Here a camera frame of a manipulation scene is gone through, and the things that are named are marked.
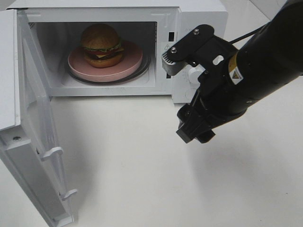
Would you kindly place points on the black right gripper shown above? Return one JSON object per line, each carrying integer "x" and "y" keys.
{"x": 228, "y": 86}

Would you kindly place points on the round white door button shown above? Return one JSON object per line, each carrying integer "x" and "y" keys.
{"x": 189, "y": 94}

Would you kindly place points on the pink round plate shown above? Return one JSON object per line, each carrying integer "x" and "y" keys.
{"x": 130, "y": 63}

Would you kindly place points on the toy burger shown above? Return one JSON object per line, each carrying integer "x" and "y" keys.
{"x": 101, "y": 45}

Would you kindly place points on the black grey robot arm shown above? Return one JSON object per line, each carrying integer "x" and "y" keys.
{"x": 281, "y": 53}

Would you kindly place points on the lower white microwave knob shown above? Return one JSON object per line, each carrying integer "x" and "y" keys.
{"x": 194, "y": 73}

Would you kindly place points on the glass microwave turntable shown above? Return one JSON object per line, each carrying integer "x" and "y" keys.
{"x": 142, "y": 69}

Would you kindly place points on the white microwave oven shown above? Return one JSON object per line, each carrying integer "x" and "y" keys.
{"x": 153, "y": 25}

